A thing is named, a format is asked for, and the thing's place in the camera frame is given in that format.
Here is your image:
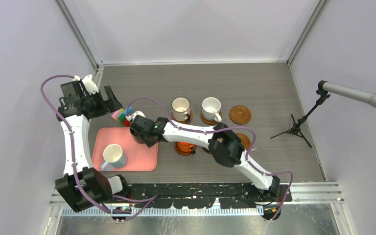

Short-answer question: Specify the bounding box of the pink plastic tray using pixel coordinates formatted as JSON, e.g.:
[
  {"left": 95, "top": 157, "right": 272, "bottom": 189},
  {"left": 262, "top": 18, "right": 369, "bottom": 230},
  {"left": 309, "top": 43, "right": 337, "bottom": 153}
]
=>
[{"left": 92, "top": 127, "right": 159, "bottom": 172}]

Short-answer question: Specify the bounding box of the orange cup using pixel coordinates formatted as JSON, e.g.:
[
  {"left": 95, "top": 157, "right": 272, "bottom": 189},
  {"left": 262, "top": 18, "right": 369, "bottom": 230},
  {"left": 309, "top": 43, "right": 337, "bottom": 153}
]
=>
[{"left": 175, "top": 141, "right": 198, "bottom": 155}]

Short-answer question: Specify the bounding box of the brown coaster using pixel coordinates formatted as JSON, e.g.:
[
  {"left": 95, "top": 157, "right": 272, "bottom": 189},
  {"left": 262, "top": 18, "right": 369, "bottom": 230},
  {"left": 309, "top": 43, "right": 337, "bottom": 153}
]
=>
[
  {"left": 173, "top": 142, "right": 198, "bottom": 156},
  {"left": 200, "top": 112, "right": 222, "bottom": 125},
  {"left": 236, "top": 133, "right": 251, "bottom": 150},
  {"left": 171, "top": 111, "right": 193, "bottom": 124},
  {"left": 229, "top": 105, "right": 252, "bottom": 125}
]

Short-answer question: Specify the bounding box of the grey cup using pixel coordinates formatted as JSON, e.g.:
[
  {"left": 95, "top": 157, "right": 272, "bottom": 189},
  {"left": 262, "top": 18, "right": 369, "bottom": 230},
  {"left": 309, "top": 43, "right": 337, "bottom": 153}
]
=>
[{"left": 171, "top": 97, "right": 191, "bottom": 113}]

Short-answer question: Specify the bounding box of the white mug blue handle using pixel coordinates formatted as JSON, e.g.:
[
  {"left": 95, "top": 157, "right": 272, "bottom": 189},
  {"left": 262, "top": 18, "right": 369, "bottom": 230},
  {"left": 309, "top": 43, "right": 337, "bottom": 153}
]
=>
[{"left": 101, "top": 144, "right": 128, "bottom": 171}]

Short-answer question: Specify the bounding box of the dark green mug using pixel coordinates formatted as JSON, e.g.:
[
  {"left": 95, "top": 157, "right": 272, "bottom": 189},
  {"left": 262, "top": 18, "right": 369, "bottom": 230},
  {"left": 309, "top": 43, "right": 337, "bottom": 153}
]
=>
[{"left": 133, "top": 136, "right": 145, "bottom": 144}]

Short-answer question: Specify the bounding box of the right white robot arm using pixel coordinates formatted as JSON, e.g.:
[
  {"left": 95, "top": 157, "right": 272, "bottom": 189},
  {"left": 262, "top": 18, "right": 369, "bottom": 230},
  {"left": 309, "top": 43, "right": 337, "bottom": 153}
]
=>
[{"left": 130, "top": 114, "right": 280, "bottom": 201}]

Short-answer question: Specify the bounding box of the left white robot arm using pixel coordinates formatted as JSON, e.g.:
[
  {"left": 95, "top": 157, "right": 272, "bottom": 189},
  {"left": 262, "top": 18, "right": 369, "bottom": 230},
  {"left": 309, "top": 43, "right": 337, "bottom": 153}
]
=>
[{"left": 55, "top": 80, "right": 131, "bottom": 212}]

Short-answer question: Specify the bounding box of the colourful toy brick stack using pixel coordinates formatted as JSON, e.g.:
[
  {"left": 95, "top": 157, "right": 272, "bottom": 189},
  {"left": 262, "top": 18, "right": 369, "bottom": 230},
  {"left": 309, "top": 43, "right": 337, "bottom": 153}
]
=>
[{"left": 111, "top": 106, "right": 134, "bottom": 127}]

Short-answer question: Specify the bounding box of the black microphone tripod stand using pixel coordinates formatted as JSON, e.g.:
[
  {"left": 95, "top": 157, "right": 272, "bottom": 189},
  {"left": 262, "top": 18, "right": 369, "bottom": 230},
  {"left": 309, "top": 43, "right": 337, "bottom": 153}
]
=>
[{"left": 270, "top": 88, "right": 330, "bottom": 148}]

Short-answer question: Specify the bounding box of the grey microphone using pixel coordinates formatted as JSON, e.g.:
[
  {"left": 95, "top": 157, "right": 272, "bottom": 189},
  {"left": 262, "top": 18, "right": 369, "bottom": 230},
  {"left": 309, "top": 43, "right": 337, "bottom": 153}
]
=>
[{"left": 318, "top": 80, "right": 376, "bottom": 109}]

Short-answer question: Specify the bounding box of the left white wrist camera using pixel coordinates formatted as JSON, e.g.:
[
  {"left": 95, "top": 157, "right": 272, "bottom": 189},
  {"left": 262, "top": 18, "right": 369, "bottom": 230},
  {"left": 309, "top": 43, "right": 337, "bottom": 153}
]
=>
[{"left": 73, "top": 74, "right": 99, "bottom": 95}]

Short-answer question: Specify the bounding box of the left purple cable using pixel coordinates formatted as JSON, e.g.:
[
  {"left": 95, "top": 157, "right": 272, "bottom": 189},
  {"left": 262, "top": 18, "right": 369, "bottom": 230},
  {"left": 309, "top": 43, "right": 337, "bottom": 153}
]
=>
[{"left": 40, "top": 74, "right": 158, "bottom": 222}]

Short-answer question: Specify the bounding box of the purple cable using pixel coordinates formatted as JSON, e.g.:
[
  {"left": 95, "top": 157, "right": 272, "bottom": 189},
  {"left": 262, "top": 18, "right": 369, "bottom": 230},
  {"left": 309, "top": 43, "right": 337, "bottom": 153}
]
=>
[
  {"left": 40, "top": 74, "right": 158, "bottom": 222},
  {"left": 126, "top": 96, "right": 294, "bottom": 222}
]

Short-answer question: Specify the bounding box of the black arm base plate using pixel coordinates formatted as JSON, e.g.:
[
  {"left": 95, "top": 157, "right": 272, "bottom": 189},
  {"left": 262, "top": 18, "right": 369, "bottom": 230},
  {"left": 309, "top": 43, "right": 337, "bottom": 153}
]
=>
[{"left": 116, "top": 183, "right": 287, "bottom": 209}]

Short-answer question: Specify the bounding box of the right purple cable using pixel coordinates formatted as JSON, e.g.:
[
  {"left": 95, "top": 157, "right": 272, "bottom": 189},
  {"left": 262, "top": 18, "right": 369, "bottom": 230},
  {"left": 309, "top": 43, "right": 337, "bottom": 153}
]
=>
[{"left": 126, "top": 96, "right": 294, "bottom": 222}]

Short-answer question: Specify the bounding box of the aluminium frame rail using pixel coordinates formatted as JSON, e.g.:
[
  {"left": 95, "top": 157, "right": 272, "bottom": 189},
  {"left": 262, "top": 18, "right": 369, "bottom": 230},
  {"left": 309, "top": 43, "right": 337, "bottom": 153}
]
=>
[{"left": 49, "top": 183, "right": 345, "bottom": 217}]

